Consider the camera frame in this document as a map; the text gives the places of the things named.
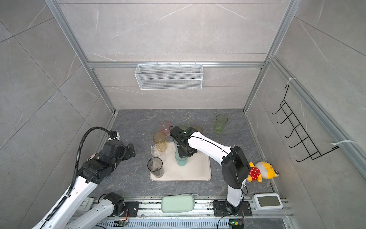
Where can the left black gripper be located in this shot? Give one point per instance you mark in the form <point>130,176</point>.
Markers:
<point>127,154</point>

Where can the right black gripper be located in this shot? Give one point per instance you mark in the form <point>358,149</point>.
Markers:
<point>182,154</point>

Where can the pink glass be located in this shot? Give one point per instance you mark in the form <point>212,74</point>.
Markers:
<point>165,128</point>

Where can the tall yellow glass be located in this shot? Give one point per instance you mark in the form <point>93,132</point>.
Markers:
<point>160,141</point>

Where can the teal glass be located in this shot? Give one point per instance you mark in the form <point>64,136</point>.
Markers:
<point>180,161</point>

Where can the clear glass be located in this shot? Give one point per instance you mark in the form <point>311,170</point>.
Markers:
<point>158,151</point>

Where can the beige plastic tray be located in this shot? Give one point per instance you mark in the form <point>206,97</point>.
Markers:
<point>197,167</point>

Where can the dark grey glass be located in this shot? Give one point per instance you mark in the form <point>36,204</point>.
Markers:
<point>155,166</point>

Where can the tall light green glass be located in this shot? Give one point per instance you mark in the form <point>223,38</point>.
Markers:
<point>220,123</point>

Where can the blue glass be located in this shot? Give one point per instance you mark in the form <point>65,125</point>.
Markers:
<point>175,145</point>

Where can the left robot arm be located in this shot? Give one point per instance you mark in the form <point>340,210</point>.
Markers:
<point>85,179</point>

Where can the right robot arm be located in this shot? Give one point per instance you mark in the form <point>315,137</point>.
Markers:
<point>234,164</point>

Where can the short green glass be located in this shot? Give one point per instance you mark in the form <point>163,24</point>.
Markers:
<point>183,127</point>

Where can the short amber glass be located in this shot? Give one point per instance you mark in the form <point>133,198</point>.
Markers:
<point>198,128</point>

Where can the pink plush doll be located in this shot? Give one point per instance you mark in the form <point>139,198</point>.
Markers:
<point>94,156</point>

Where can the light green sponge block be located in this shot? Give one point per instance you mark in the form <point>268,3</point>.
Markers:
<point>177,204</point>

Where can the yellow plush toy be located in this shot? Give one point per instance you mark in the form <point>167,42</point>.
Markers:
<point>261,170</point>

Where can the white tablet device right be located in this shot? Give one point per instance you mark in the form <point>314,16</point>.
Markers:
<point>267,201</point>

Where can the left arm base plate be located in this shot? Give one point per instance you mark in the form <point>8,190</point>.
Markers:
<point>131,207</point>

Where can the white wire mesh basket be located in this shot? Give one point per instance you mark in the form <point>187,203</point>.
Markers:
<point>169,76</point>

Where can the white device left rail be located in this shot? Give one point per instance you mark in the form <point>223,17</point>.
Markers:
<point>86,205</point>

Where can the aluminium rail frame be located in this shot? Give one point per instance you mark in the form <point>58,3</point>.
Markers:
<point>150,216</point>

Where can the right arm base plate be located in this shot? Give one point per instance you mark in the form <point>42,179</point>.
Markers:
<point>222,208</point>

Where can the black wire hook rack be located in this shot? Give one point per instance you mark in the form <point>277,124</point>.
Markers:
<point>304,139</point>

